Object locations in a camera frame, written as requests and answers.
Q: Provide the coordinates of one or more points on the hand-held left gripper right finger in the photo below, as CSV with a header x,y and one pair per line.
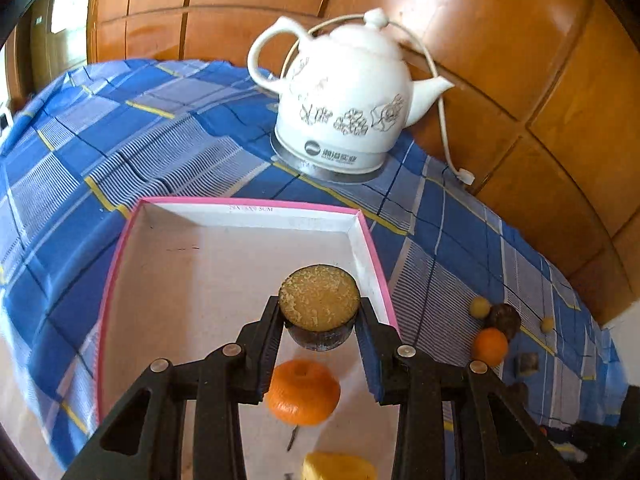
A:
x,y
372,360

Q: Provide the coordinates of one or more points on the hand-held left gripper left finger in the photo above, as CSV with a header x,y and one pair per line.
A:
x,y
265,351

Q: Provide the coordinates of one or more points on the orange tangerine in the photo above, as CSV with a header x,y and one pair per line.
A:
x,y
305,400

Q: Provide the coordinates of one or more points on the brown cylindrical fruit piece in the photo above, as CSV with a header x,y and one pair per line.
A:
x,y
320,295

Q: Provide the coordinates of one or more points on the pink-edged white cardboard box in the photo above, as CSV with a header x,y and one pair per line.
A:
x,y
200,285

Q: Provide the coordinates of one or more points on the small brown fruit chunk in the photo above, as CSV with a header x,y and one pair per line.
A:
x,y
529,363

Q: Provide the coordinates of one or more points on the large yellow fruit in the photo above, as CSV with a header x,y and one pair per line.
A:
x,y
335,467

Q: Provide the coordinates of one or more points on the round orange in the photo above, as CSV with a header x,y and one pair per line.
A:
x,y
491,347

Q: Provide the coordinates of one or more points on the small yellow round fruit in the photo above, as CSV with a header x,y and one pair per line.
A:
x,y
547,324
480,307

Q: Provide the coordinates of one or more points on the small dark stem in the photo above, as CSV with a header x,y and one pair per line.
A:
x,y
292,441

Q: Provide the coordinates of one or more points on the round metal kettle base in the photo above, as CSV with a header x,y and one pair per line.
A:
x,y
320,173

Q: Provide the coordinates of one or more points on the blue plaid tablecloth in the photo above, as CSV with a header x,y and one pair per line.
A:
x,y
150,125

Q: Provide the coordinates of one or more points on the white floral ceramic kettle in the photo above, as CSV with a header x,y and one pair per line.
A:
x,y
345,85

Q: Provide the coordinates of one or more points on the wooden glass-panel door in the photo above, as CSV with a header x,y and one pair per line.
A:
x,y
55,15

